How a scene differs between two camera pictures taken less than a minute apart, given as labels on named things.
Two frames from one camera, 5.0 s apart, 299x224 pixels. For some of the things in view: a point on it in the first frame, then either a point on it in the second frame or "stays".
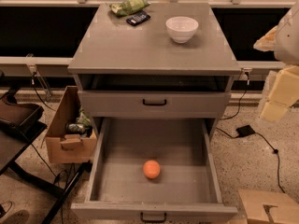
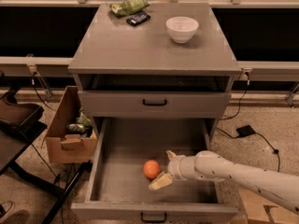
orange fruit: [151, 169] stays
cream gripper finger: [266, 43] → [170, 154]
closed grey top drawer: [154, 104] stays
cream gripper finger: [283, 95] → [163, 179]
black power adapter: [245, 131] stays
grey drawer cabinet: [140, 73] stays
